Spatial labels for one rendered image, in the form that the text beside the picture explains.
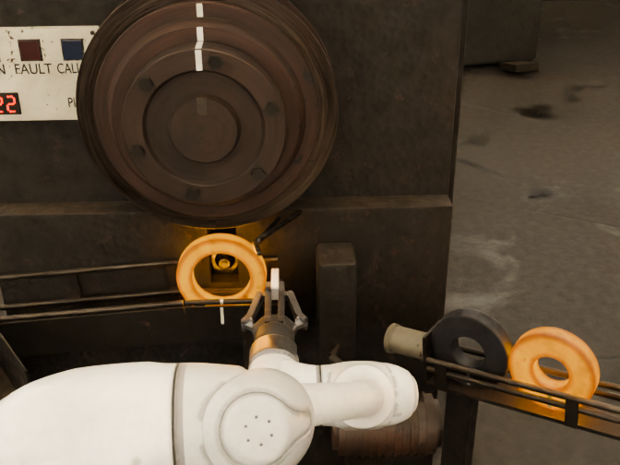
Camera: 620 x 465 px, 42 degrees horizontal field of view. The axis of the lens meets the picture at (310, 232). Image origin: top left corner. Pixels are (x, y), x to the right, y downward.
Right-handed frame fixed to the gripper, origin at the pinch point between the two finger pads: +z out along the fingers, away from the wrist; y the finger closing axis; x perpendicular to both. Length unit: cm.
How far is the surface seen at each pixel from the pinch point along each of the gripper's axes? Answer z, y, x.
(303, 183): 0.4, 6.0, 23.1
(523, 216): 167, 105, -89
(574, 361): -30, 51, 5
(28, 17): 18, -45, 50
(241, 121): -5.7, -4.6, 38.9
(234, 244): 1.7, -7.8, 8.8
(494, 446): 25, 59, -77
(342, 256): 1.0, 13.8, 5.6
